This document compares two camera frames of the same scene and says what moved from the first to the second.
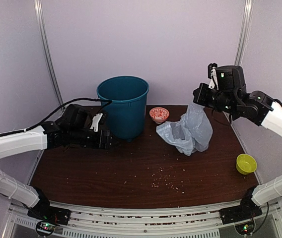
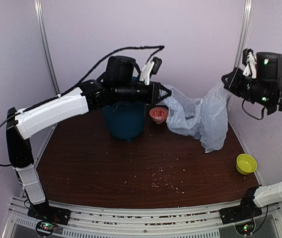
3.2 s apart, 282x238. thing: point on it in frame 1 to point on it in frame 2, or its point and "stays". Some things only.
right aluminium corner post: [244, 32] stays
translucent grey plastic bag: [193, 131] to [205, 118]
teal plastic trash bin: [127, 111] stays
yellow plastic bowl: [246, 164] stays
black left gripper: [105, 145] to [153, 96]
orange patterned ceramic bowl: [159, 114] stays
